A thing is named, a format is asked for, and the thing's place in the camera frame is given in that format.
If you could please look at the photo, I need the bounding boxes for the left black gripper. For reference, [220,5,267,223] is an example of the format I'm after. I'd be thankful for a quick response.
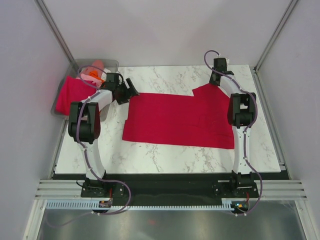
[115,78,139,106]

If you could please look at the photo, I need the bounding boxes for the red t shirt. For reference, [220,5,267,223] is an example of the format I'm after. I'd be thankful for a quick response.
[122,83,235,150]

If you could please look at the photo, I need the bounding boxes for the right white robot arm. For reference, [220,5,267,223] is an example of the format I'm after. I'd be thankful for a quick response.
[209,57,257,197]

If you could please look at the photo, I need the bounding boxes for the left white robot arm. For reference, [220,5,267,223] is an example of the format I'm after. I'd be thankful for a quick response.
[68,72,140,197]

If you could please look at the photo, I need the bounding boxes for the white t shirt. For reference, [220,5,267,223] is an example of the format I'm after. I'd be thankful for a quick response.
[101,68,112,76]

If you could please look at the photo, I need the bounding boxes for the orange t shirt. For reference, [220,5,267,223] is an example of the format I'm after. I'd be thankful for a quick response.
[89,70,105,83]

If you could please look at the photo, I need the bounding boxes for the salmon pink t shirt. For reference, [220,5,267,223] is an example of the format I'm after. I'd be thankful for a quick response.
[83,60,104,75]

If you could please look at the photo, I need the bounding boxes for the clear plastic bin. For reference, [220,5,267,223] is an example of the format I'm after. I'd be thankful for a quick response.
[51,58,119,119]

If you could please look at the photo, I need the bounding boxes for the light pink t shirt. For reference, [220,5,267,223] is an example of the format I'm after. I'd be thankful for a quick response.
[76,73,102,88]

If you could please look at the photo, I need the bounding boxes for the folded magenta t shirt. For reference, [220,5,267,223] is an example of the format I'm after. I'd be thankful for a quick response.
[55,75,97,116]

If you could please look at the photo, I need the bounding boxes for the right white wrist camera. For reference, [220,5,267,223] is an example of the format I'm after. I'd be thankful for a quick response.
[219,57,230,66]

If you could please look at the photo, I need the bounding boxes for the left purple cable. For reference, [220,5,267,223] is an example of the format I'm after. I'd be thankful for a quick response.
[76,65,108,186]

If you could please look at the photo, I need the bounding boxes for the white slotted cable duct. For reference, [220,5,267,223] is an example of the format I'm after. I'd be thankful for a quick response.
[45,199,248,211]

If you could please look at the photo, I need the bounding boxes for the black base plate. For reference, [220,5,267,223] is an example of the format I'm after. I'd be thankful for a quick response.
[81,173,259,206]

